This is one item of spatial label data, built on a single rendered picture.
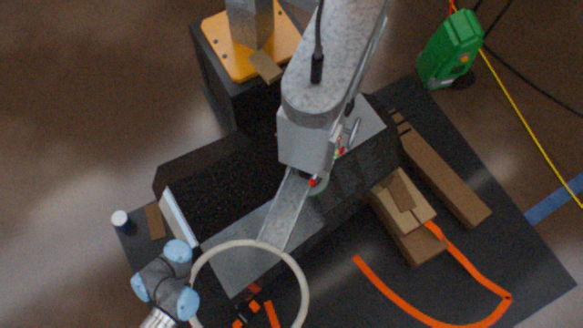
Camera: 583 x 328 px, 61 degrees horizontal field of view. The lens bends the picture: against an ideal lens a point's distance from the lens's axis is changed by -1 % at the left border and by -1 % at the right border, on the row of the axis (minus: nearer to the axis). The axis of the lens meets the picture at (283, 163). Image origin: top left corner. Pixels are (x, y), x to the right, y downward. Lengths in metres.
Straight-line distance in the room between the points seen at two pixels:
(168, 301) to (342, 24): 1.10
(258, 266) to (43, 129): 2.08
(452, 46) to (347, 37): 1.78
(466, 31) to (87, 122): 2.69
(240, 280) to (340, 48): 1.30
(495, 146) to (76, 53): 3.20
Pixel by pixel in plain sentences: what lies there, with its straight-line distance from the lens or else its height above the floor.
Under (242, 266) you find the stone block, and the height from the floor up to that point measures 0.70.
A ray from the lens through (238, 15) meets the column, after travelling 2.80.
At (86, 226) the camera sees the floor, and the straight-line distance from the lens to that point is 3.56.
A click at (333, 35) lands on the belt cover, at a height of 1.74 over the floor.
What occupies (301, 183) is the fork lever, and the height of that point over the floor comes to 1.10.
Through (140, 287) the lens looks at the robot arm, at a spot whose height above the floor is 1.61.
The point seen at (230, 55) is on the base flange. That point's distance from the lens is 2.96.
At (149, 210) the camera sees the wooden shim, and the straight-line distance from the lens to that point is 3.42.
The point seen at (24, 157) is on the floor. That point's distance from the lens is 3.94.
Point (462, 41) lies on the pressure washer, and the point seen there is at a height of 0.53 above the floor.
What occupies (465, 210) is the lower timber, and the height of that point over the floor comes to 0.13.
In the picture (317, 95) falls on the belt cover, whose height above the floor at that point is 1.74.
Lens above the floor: 3.16
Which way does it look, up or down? 66 degrees down
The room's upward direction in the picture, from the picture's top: 1 degrees counter-clockwise
